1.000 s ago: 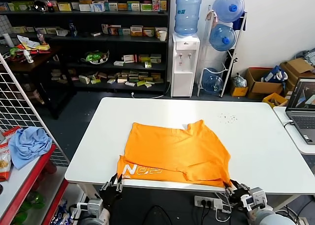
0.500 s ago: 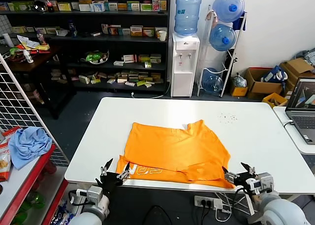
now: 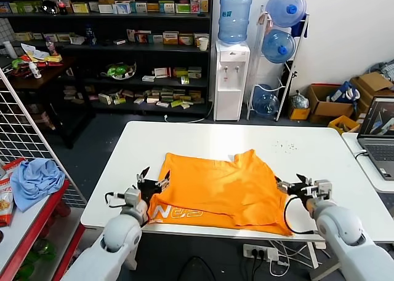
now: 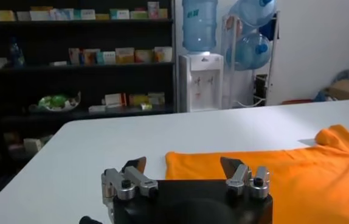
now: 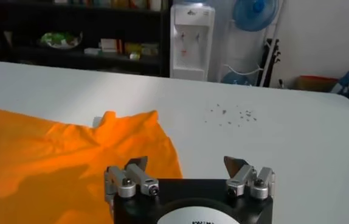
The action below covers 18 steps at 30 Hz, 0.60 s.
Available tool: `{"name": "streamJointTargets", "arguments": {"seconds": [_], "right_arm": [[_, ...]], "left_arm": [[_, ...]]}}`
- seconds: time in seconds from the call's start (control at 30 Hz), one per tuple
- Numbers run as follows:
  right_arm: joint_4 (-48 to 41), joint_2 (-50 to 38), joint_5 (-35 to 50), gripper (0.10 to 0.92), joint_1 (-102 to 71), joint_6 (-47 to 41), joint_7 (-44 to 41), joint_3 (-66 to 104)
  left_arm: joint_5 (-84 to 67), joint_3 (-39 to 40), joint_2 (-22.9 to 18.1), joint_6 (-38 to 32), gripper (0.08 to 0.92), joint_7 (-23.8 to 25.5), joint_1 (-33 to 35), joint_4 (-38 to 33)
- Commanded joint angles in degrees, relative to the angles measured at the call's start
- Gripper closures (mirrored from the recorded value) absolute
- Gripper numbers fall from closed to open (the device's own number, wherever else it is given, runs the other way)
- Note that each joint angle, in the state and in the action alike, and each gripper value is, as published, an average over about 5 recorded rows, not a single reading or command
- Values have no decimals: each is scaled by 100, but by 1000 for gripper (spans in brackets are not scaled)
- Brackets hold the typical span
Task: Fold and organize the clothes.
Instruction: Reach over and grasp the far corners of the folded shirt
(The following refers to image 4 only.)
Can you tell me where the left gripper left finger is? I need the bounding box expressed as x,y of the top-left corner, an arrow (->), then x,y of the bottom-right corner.
100,156 -> 159,211

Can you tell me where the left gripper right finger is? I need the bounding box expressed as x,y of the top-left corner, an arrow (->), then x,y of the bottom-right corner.
219,156 -> 271,200

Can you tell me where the orange t-shirt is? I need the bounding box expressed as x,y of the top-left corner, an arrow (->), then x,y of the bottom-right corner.
164,124 -> 349,224

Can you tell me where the yellow green medicine box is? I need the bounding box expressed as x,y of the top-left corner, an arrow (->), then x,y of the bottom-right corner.
128,93 -> 150,107

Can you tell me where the white red medicine box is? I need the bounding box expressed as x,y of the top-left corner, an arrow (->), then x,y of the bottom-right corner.
104,93 -> 127,107

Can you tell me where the pale green medicine box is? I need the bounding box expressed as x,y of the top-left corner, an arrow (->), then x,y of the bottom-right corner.
148,92 -> 165,106

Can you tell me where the white water dispenser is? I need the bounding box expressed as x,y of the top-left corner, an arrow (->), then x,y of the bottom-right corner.
178,51 -> 225,113

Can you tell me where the bowl of green fruit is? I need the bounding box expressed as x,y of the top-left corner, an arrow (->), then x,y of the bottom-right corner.
28,91 -> 81,113

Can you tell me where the white metal jug rack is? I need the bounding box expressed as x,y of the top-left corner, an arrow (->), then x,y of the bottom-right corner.
221,11 -> 280,109

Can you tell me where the blue water jug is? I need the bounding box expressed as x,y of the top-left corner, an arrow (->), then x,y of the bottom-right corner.
229,0 -> 277,29
226,32 -> 272,71
182,0 -> 219,55

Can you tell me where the small white teal box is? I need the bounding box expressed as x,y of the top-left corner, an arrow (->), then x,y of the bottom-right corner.
98,51 -> 117,65

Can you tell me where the black shelf unit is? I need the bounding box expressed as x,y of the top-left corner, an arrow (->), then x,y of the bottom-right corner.
0,0 -> 176,198

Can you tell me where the cardboard box with flaps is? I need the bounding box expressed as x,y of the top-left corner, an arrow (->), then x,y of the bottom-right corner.
325,79 -> 349,100

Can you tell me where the white pink medicine box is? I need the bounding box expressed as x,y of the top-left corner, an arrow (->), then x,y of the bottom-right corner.
68,47 -> 81,65

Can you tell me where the green white medicine box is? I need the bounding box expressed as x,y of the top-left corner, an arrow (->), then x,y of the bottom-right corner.
109,8 -> 131,20

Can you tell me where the blue bottle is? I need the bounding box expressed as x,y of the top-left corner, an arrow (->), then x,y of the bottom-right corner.
9,38 -> 26,67

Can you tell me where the tall pink box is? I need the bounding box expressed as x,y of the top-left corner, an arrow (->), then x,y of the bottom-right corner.
147,1 -> 160,19

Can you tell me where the teal white medicine box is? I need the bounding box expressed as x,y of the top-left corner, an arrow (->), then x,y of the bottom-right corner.
74,9 -> 96,21

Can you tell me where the blue white medicine box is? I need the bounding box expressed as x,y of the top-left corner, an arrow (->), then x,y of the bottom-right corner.
49,8 -> 75,21

